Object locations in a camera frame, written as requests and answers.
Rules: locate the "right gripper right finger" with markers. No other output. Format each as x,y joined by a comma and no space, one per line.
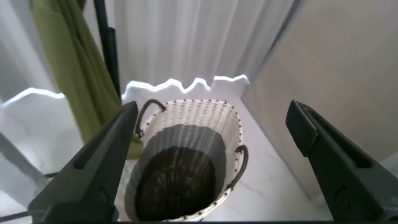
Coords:
351,174

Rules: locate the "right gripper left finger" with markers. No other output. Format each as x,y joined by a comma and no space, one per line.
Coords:
93,174

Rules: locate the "green long-sleeved shirt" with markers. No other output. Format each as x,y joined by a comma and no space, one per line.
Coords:
71,62

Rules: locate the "white laundry basket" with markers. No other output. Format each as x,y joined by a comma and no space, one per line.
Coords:
192,115

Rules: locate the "black clothes rack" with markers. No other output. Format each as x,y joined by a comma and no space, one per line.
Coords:
107,46

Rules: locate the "white curtain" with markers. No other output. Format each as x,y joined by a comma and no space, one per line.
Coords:
186,37

